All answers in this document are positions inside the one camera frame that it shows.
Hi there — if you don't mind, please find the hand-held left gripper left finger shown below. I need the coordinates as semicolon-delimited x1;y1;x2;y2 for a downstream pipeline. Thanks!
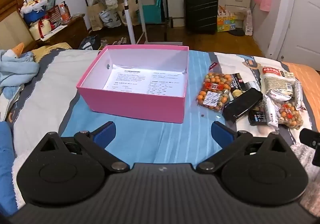
31;121;130;173

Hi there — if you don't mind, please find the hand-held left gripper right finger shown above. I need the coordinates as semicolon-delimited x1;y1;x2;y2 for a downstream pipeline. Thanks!
195;122;293;173

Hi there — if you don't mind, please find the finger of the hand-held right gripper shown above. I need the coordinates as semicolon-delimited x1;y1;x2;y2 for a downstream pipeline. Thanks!
299;128;320;166

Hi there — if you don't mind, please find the small orange nut snack packet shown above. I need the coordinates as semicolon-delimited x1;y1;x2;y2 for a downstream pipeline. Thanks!
277;101;304;130

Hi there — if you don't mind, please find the glossy black snack packet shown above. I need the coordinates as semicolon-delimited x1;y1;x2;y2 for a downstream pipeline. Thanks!
222;87;263;122

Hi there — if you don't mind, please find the pink cardboard box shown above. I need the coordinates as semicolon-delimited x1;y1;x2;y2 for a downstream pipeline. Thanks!
76;44;190;124

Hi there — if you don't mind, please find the small black printed packet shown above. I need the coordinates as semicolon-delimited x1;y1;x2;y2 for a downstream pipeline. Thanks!
248;109;267;127

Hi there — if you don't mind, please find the large orange nut snack packet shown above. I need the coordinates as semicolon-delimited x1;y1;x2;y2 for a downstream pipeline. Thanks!
196;72;233;112

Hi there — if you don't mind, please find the white grain bag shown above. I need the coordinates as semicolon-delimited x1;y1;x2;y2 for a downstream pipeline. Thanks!
260;66;297;102

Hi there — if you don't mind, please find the fluffy white clothing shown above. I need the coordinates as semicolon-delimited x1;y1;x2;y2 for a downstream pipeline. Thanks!
11;150;29;208
290;143;320;216

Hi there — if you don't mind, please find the flat black snack packet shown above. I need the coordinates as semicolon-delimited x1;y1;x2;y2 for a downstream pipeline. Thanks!
229;73;262;101

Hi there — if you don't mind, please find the printed paper sheet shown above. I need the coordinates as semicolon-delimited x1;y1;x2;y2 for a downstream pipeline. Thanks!
102;64;186;96

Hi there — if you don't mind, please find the black floor bag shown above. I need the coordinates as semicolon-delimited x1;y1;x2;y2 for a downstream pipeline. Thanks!
79;35;101;51

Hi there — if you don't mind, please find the pair of slippers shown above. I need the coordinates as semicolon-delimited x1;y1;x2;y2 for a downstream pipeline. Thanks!
110;37;128;45

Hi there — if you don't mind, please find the yellow blanket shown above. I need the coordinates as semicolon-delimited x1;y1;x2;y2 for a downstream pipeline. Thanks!
32;42;73;63

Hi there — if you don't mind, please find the wooden nightstand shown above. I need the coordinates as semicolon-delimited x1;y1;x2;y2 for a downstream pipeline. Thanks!
37;14;89;49

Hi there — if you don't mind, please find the blue cloth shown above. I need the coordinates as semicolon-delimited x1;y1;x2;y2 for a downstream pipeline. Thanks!
0;122;17;216

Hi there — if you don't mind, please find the colourful cardboard box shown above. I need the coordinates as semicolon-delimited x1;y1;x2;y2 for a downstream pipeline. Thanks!
217;6;245;32

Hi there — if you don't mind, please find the blue goose plush toy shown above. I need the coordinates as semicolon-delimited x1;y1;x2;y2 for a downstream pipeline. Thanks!
0;43;40;96

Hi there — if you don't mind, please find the pink white packet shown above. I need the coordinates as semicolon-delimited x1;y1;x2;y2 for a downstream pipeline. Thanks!
245;9;254;36

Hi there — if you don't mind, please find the white printed bag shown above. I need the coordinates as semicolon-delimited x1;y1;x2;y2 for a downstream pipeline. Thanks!
99;9;122;28

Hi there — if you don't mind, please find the brown paper bag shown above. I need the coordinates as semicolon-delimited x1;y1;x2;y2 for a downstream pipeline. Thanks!
87;0;107;31
117;0;141;26

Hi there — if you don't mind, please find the white door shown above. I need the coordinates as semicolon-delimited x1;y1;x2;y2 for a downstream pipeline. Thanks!
269;0;320;65

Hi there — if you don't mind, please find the cream bag with red ribbon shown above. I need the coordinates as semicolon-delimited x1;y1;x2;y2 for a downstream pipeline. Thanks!
29;17;54;41

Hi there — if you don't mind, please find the black suitcase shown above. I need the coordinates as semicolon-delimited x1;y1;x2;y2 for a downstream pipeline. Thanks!
183;0;219;35

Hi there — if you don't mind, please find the orange bottle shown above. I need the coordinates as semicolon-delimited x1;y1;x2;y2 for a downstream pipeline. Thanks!
59;2;71;23

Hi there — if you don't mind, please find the red gift box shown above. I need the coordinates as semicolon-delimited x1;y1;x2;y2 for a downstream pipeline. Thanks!
47;4;71;27

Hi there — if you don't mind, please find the teal bag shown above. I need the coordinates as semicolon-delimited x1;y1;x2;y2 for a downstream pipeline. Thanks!
142;0;167;24

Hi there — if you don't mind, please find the blue bag with white fluff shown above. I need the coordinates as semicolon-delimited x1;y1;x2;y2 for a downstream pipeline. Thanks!
20;0;48;24

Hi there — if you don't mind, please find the wooden headboard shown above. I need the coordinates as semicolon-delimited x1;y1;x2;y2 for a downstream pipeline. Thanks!
0;0;38;51

